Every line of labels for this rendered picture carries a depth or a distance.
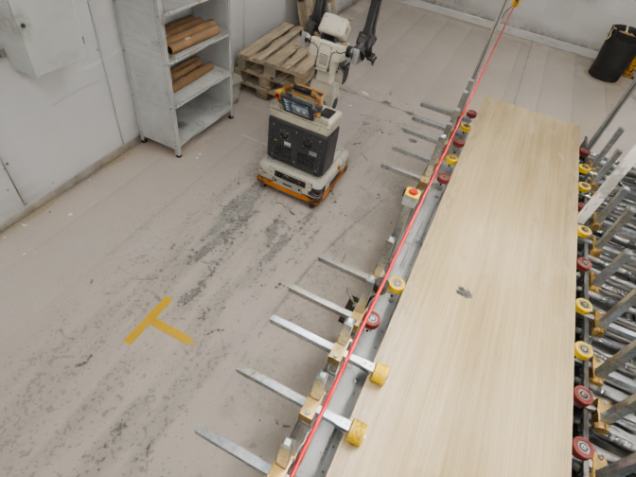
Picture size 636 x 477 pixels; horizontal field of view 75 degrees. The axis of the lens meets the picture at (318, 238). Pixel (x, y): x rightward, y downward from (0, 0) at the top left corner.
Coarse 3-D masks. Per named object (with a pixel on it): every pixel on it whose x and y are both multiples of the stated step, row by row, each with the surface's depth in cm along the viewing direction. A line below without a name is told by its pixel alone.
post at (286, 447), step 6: (288, 438) 121; (282, 444) 120; (288, 444) 120; (282, 450) 122; (288, 450) 120; (282, 456) 125; (288, 456) 123; (276, 462) 132; (282, 462) 129; (288, 462) 132
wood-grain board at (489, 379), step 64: (512, 128) 323; (576, 128) 337; (448, 192) 255; (512, 192) 264; (576, 192) 274; (448, 256) 217; (512, 256) 223; (448, 320) 189; (512, 320) 194; (384, 384) 164; (448, 384) 167; (512, 384) 171; (384, 448) 147; (448, 448) 150; (512, 448) 153
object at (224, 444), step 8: (200, 424) 139; (200, 432) 138; (208, 432) 138; (208, 440) 137; (216, 440) 136; (224, 440) 137; (224, 448) 135; (232, 448) 136; (240, 448) 136; (240, 456) 134; (248, 456) 134; (256, 456) 135; (248, 464) 134; (256, 464) 133; (264, 464) 134; (264, 472) 132
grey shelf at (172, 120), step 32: (128, 0) 300; (160, 0) 291; (192, 0) 323; (224, 0) 364; (128, 32) 319; (160, 32) 305; (224, 32) 377; (128, 64) 340; (160, 64) 325; (224, 64) 406; (160, 96) 346; (192, 96) 368; (224, 96) 431; (160, 128) 372; (192, 128) 399
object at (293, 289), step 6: (294, 288) 195; (300, 288) 196; (300, 294) 195; (306, 294) 194; (312, 294) 194; (312, 300) 193; (318, 300) 192; (324, 300) 193; (324, 306) 192; (330, 306) 191; (336, 306) 191; (336, 312) 191; (342, 312) 189; (348, 312) 190; (360, 324) 188
